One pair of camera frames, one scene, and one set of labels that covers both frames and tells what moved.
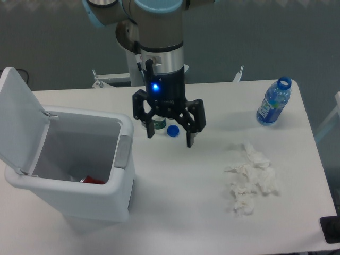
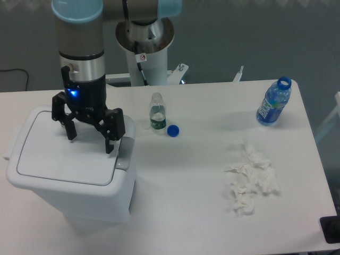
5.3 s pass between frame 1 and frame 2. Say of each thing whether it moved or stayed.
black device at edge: stayed
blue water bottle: stayed
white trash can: stayed
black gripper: moved
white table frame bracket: stayed
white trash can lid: moved
